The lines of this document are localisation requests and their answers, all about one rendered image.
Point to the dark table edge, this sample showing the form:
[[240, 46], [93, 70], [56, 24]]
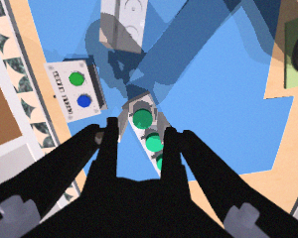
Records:
[[34, 83]]

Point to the blue flat mat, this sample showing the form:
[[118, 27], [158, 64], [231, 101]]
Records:
[[204, 62]]

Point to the white sloping button panel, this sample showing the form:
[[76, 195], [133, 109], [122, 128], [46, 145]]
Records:
[[75, 85]]

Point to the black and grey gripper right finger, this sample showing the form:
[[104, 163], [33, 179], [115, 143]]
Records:
[[243, 211]]

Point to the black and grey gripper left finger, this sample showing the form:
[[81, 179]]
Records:
[[29, 196]]

